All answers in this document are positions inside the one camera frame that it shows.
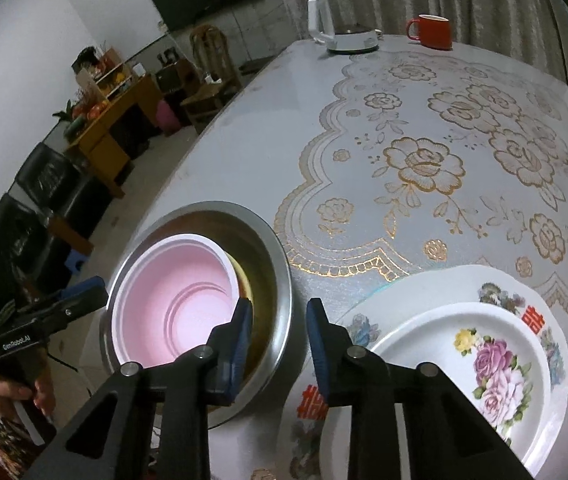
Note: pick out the large steel bowl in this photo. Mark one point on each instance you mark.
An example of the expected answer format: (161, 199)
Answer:
(244, 235)

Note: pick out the wooden chair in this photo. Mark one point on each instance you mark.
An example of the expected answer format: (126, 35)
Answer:
(220, 83)

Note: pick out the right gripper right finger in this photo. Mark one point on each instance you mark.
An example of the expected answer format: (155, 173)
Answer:
(335, 372)

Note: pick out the yellow plastic bowl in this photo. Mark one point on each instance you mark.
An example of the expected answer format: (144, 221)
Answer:
(242, 279)

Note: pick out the red bowl pink inside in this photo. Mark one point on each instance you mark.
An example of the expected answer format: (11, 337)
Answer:
(171, 298)

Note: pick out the large floral white plate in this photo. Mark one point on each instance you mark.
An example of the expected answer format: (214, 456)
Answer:
(496, 338)

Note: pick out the pink bin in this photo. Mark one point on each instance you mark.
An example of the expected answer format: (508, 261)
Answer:
(166, 119)

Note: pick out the left hand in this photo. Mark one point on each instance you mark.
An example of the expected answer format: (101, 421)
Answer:
(42, 394)

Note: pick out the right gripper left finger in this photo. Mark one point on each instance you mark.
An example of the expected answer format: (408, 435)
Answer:
(230, 342)

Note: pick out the red mug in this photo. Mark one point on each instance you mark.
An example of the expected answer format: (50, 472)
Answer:
(430, 31)

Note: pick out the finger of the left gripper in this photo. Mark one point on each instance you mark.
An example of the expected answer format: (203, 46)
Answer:
(72, 303)

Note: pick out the gold floral lace tablecloth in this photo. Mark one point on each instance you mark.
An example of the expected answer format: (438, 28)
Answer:
(425, 160)

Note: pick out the wooden cabinet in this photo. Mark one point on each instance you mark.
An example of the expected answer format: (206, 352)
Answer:
(96, 144)

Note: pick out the white electric kettle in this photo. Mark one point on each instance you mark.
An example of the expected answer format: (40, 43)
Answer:
(339, 26)

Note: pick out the small floral white plate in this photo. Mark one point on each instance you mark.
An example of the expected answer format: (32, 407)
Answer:
(458, 392)

